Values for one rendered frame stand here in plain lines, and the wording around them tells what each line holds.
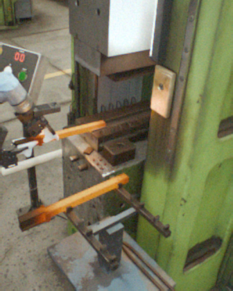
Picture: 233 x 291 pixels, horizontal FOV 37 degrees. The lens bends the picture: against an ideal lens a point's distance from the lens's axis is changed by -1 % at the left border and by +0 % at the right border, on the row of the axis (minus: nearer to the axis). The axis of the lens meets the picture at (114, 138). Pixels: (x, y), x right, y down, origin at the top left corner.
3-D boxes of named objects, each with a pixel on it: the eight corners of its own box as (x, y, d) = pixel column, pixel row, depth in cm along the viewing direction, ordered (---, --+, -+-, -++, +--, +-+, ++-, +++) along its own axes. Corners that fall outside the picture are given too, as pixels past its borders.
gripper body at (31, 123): (28, 130, 142) (11, 111, 133) (44, 116, 143) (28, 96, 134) (35, 139, 137) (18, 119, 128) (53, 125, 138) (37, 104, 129)
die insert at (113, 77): (115, 82, 145) (116, 68, 141) (105, 75, 150) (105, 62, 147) (170, 69, 159) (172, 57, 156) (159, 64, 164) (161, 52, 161)
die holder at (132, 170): (100, 249, 165) (103, 175, 141) (63, 200, 191) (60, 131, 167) (187, 206, 193) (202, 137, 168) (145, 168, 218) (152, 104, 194)
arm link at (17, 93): (-10, 75, 124) (11, 66, 122) (8, 96, 132) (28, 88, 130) (-12, 89, 119) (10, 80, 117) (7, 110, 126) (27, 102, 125)
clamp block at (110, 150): (112, 167, 145) (113, 154, 142) (101, 156, 151) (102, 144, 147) (136, 159, 151) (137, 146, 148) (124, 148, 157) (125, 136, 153)
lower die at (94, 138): (97, 152, 154) (98, 136, 149) (75, 131, 167) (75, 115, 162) (170, 127, 174) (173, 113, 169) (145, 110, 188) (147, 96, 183)
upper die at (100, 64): (99, 76, 134) (100, 53, 129) (74, 59, 148) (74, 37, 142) (181, 59, 154) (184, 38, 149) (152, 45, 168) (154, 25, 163)
